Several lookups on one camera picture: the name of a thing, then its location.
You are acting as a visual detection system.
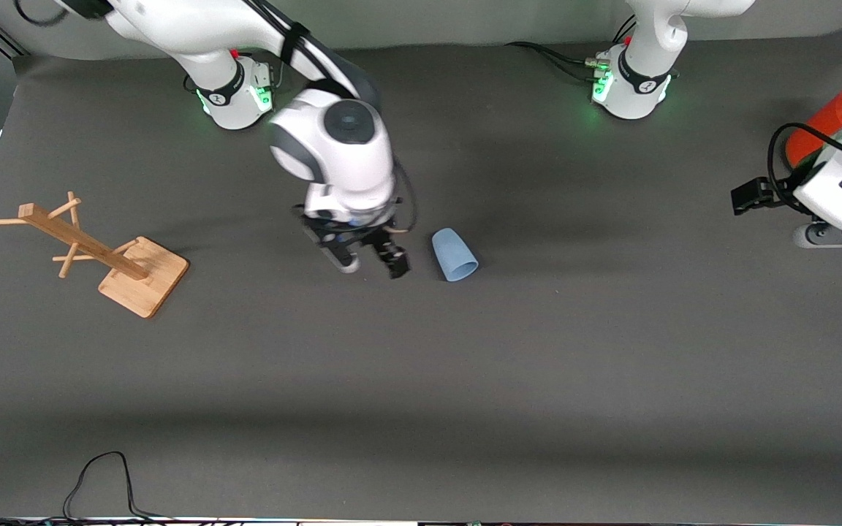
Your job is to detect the looped black cable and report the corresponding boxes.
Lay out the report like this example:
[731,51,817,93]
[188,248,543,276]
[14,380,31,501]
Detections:
[63,451,177,524]

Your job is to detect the black left arm base cables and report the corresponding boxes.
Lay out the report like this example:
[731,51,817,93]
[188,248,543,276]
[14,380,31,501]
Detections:
[505,15,637,83]

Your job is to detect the dark gray table cloth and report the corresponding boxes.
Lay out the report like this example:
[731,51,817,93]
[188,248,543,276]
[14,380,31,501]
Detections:
[0,29,842,524]

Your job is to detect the light blue plastic cup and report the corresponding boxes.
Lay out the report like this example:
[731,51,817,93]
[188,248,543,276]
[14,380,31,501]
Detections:
[431,227,479,283]

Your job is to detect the orange cylindrical sleeve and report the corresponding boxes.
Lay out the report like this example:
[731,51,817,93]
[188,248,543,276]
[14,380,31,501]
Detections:
[785,84,842,167]

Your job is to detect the wooden mug tree rack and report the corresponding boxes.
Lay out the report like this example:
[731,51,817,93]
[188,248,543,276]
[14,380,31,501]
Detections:
[0,191,190,319]

